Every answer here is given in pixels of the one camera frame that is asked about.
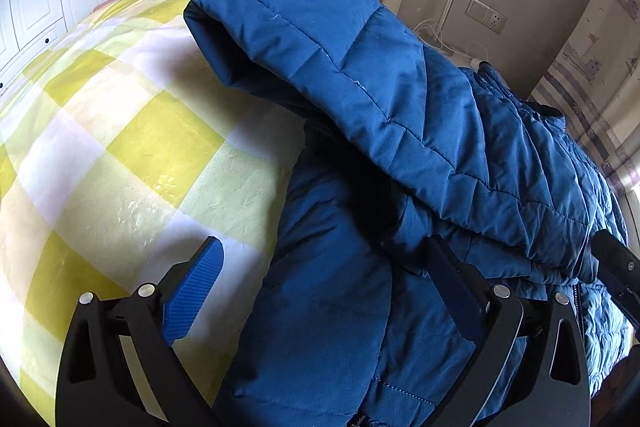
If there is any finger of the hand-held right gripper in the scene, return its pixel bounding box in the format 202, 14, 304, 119
592, 229, 640, 314

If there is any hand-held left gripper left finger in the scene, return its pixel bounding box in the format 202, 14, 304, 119
55, 237, 226, 427

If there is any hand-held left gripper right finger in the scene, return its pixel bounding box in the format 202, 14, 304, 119
425, 237, 593, 427

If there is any blue puffer jacket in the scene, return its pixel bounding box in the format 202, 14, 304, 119
183, 0, 632, 427

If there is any yellow checked bed blanket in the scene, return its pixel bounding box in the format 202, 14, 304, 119
0, 0, 308, 418

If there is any printed striped curtain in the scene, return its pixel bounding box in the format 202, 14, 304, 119
530, 0, 640, 192

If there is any white cable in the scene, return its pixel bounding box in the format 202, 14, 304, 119
412, 19, 453, 54

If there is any wall switch and socket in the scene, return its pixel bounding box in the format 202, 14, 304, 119
465, 0, 506, 32

